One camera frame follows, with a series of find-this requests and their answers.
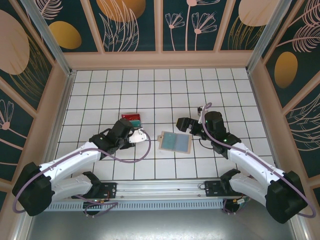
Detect beige card holder wallet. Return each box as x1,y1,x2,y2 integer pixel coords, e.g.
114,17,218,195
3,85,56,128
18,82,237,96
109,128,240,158
157,130,193,154

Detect clear acrylic card stand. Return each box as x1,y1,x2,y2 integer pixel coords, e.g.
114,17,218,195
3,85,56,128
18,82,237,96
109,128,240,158
120,112,144,131

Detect grey metal sheet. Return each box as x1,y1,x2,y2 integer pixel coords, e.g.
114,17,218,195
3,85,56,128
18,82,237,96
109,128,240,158
24,209,305,240

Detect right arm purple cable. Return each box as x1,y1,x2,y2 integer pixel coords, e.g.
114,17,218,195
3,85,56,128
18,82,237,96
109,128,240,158
198,102,317,218

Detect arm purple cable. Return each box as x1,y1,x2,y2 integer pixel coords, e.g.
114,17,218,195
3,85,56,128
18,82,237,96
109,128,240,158
12,129,152,218
198,102,317,218

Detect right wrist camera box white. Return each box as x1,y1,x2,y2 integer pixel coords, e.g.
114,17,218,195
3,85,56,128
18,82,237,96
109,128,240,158
196,106,205,124

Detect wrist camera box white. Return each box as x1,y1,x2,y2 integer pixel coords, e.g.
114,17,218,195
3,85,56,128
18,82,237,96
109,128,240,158
129,128,148,145
196,106,205,124

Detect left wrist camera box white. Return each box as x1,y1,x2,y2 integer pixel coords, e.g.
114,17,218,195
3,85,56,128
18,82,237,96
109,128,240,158
129,128,148,145

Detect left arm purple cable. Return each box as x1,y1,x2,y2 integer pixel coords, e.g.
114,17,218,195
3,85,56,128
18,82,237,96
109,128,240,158
12,129,152,218

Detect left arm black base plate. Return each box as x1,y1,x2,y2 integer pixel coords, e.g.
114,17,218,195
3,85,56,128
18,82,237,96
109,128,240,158
98,181,118,200

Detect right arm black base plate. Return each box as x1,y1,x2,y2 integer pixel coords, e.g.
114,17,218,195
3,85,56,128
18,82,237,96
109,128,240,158
204,180,241,198

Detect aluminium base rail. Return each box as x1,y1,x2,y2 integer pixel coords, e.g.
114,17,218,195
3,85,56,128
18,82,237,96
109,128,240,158
109,179,268,201

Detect grey slotted cable duct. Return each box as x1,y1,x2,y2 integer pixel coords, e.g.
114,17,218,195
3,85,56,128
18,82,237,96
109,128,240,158
48,201,226,211

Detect aluminium corner post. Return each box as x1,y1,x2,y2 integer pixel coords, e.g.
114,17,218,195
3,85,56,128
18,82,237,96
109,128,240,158
246,0,291,73
21,0,76,77

